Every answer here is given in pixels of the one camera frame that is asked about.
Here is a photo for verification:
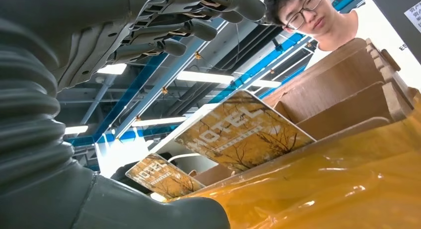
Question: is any yellow hotel key card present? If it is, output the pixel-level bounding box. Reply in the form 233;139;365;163
125;153;206;200
174;89;317;174

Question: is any ceiling light strip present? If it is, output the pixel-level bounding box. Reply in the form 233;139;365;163
64;125;89;135
131;116;188;128
176;71;282;88

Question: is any grey laptop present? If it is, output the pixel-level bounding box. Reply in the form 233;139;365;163
366;0;421;64

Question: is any person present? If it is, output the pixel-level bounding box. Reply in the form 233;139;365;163
262;0;421;90

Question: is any wooden organizer with yellow tape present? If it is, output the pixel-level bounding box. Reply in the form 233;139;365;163
166;37;421;229

